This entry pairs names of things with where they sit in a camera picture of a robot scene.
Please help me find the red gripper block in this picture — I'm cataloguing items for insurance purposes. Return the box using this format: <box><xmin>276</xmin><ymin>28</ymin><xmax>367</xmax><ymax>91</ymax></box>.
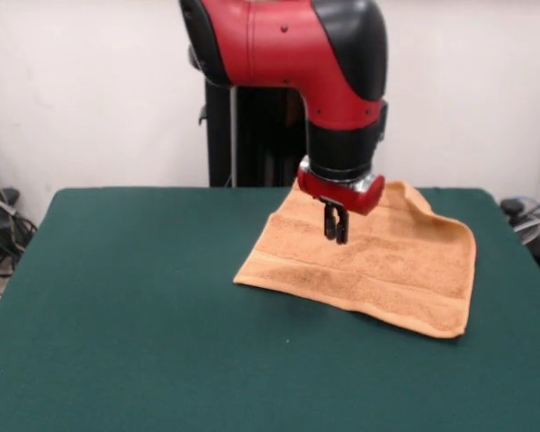
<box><xmin>295</xmin><ymin>169</ymin><xmax>386</xmax><ymax>247</ymax></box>

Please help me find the gray chair base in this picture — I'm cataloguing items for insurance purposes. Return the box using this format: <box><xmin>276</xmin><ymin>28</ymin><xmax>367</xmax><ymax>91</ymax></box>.
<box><xmin>512</xmin><ymin>214</ymin><xmax>540</xmax><ymax>247</ymax></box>

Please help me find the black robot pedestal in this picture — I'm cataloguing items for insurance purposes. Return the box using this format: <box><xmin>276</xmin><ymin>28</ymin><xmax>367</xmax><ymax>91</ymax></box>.
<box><xmin>187</xmin><ymin>44</ymin><xmax>314</xmax><ymax>188</ymax></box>

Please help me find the tan terry towel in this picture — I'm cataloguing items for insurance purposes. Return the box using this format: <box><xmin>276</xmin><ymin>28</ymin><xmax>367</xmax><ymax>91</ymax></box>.
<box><xmin>232</xmin><ymin>178</ymin><xmax>477</xmax><ymax>338</ymax></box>

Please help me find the black cable tangle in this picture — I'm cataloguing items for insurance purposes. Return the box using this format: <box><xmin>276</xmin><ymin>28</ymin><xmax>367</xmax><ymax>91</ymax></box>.
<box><xmin>0</xmin><ymin>143</ymin><xmax>40</xmax><ymax>316</ymax></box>

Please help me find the dark green table cloth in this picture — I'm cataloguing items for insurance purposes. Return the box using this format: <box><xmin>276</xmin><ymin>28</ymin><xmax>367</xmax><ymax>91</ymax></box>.
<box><xmin>0</xmin><ymin>186</ymin><xmax>540</xmax><ymax>432</ymax></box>

